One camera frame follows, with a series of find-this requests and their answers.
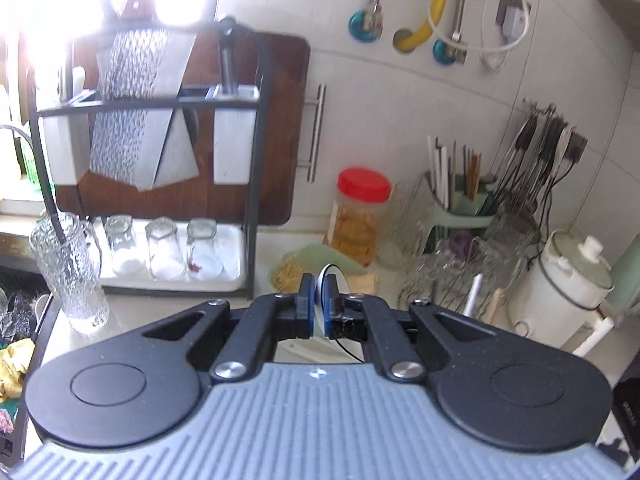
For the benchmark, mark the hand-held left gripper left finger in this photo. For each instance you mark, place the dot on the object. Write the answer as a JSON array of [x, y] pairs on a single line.
[[306, 307]]

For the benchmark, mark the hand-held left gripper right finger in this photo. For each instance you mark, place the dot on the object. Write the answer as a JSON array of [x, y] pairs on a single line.
[[328, 310]]

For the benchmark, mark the silver white chopstick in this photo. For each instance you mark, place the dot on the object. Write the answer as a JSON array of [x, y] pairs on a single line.
[[474, 295]]

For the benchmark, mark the long wooden chopstick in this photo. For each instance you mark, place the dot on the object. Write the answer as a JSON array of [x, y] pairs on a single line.
[[495, 305]]

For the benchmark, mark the row of hanging utensils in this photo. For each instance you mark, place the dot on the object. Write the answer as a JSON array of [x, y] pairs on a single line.
[[530, 160]]

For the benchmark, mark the white drip tray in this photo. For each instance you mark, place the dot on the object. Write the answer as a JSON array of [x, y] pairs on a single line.
[[235, 260]]

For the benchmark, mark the plastic jar with red lid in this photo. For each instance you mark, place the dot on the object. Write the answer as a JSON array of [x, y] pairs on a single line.
[[357, 220]]

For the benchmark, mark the textured glass pitcher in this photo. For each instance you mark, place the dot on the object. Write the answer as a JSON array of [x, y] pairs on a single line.
[[405, 230]]

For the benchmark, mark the upturned drinking glass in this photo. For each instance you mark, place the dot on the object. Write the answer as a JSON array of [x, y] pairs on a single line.
[[122, 245], [164, 250], [204, 247]]

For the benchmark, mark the black metal rack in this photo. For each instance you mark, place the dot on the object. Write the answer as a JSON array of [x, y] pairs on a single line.
[[262, 185]]

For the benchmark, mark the clear glass cup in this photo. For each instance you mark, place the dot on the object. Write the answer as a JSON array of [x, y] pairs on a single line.
[[500, 265], [452, 262]]

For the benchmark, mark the purple lid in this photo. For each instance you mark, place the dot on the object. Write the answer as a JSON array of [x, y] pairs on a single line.
[[462, 249]]

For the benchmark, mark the brown wooden cutting board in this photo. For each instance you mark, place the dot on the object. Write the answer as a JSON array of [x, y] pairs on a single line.
[[280, 160]]

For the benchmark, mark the green utensil holder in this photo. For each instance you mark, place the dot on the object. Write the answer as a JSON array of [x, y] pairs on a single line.
[[470, 217]]

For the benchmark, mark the white knife block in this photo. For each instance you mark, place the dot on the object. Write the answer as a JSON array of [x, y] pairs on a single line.
[[235, 140], [62, 150]]

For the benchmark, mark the bunch of upright chopsticks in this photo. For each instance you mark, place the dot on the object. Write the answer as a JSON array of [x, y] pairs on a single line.
[[457, 175]]

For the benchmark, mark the white rice cooker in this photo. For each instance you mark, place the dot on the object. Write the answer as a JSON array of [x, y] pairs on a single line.
[[555, 290]]

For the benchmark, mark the tall textured glass mug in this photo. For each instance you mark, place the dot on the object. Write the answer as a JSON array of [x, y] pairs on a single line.
[[70, 270]]

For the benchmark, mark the white plastic stick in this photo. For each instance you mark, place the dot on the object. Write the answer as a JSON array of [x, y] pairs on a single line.
[[592, 335]]

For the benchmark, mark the steel wool scrubber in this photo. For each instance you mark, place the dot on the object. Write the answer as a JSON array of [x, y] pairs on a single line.
[[25, 305]]

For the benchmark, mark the teal pipe valve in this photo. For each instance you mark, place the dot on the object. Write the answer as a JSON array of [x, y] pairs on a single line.
[[365, 25], [447, 52]]

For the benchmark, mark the yellow cloth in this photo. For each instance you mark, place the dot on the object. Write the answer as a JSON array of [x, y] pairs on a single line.
[[12, 367]]

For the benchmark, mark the pale green appliance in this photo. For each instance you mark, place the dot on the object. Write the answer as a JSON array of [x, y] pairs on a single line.
[[629, 280]]

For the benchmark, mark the thin curved faucet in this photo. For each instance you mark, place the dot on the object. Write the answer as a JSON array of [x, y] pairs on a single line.
[[40, 160]]

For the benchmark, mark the green bottle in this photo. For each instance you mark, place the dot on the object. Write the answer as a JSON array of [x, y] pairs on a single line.
[[29, 160]]

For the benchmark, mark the black box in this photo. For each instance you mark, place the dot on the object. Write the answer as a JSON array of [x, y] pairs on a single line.
[[629, 420]]

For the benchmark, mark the metal utensil rail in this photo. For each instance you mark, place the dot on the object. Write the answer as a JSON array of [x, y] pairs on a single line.
[[540, 107]]

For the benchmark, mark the black wall socket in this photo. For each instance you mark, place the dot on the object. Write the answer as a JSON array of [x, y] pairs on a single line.
[[576, 147]]

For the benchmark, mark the grey wall socket with plug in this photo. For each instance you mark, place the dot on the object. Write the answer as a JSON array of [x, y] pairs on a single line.
[[512, 15]]

